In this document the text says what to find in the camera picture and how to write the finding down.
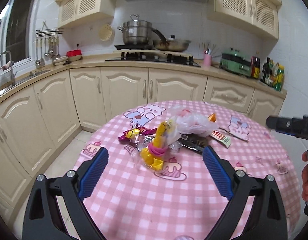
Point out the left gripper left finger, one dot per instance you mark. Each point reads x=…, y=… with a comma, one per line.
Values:
x=43, y=220

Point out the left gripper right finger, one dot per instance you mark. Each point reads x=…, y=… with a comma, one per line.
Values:
x=267, y=218

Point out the red white small packet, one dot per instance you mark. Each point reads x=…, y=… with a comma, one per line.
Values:
x=221, y=138

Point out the black snack packet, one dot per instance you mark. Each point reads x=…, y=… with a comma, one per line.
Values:
x=194, y=142

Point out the white plastic bag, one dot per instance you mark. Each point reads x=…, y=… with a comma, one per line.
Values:
x=187, y=121

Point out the yellow pink snack wrapper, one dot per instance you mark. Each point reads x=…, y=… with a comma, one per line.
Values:
x=153, y=155

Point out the purple candy wrapper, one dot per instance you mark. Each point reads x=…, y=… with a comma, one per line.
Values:
x=130, y=134

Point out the lower kitchen cabinets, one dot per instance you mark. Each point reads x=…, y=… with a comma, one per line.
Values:
x=45, y=111

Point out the person's right hand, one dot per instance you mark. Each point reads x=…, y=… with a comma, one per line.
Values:
x=304, y=176

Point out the green yellow condiment bottles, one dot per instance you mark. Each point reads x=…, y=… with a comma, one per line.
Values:
x=272, y=74

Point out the pink checkered tablecloth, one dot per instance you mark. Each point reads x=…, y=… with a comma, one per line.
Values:
x=181, y=201

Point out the pink utensil holder cup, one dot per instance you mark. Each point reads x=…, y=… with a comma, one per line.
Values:
x=207, y=61

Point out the right upper cabinet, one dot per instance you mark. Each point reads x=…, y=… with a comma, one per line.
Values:
x=255, y=16

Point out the cabinet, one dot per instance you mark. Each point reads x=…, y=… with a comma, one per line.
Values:
x=255, y=16
x=77, y=12

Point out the sink faucet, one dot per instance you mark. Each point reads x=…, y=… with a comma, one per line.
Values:
x=9, y=66

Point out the steel wok pan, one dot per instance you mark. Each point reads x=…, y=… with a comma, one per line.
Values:
x=171, y=44

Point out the red container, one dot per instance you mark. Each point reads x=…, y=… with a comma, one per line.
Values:
x=73, y=53

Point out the hanging utensil rack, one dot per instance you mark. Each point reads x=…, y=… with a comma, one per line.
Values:
x=47, y=44

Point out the black gas stove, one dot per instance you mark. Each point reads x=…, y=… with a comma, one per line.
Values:
x=150, y=54

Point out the steel stock pot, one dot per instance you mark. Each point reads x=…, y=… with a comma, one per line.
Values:
x=137, y=31

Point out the round bamboo trivet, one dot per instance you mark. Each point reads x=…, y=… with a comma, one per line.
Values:
x=106, y=33

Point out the left upper cabinet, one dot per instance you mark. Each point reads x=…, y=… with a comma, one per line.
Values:
x=77, y=12

